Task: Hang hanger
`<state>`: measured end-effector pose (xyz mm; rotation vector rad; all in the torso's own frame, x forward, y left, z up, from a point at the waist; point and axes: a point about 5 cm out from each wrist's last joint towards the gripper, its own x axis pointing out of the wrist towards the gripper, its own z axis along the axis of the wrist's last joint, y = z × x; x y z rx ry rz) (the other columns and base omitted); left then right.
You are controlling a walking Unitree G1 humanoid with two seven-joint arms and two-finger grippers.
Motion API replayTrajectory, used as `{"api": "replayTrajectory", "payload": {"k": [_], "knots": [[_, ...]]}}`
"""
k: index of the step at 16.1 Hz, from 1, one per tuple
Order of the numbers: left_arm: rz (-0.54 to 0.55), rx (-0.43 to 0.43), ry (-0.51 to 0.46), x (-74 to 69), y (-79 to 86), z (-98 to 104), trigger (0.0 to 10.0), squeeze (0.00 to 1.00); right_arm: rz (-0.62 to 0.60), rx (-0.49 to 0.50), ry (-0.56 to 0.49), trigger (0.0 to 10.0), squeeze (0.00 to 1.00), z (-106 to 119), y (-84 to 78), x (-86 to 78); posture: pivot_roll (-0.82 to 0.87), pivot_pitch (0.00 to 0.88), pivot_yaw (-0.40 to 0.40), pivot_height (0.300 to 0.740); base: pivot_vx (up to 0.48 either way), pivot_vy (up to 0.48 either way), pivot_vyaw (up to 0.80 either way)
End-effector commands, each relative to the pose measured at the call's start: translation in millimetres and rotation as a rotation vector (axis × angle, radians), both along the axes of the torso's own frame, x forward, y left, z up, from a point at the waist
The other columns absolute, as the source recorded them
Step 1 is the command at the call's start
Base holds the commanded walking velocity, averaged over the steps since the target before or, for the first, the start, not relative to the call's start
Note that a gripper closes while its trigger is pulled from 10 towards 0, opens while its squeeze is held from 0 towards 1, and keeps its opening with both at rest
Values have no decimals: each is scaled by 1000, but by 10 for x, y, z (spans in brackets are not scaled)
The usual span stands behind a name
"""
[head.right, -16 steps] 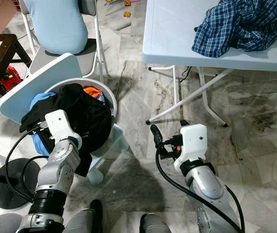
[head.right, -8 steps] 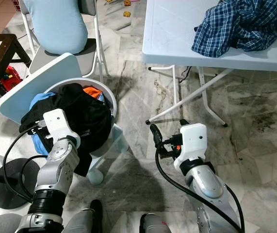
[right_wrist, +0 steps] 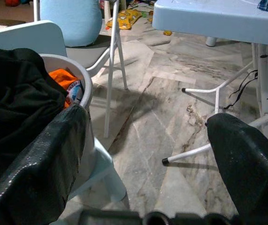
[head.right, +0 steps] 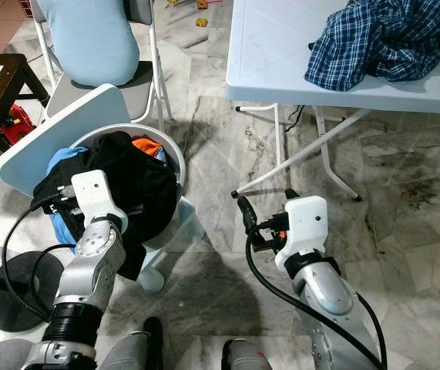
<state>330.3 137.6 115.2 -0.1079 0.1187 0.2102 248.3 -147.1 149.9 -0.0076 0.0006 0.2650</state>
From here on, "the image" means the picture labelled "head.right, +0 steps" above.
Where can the black garment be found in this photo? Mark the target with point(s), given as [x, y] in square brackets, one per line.
[150, 185]

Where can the blue plaid garment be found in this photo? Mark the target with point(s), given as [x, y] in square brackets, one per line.
[366, 46]

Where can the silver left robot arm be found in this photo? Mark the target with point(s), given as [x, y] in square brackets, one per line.
[100, 262]

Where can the white lidded laundry basket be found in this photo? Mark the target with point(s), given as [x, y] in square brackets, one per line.
[58, 139]

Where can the red toy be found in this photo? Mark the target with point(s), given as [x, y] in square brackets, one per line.
[17, 127]

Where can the orange garment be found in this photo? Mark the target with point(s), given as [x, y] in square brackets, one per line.
[146, 146]

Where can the black round base stand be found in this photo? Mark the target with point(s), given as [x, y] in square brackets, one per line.
[19, 301]

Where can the dark wooden side table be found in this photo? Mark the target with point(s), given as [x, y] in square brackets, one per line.
[19, 69]

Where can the white folding table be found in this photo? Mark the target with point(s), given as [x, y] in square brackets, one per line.
[273, 46]

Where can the robot left leg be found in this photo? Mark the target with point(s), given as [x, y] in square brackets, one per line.
[135, 351]

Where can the light blue pillow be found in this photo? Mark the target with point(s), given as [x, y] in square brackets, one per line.
[89, 38]

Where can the small yellow toy block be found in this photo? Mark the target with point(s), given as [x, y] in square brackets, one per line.
[204, 22]

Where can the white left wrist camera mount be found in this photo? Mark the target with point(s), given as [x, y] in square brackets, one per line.
[96, 193]

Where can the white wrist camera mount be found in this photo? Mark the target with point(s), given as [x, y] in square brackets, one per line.
[304, 223]
[96, 193]

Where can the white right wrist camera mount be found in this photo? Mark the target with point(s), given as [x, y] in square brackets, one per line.
[304, 223]

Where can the white frame folding chair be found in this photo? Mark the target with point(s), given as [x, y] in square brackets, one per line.
[73, 92]

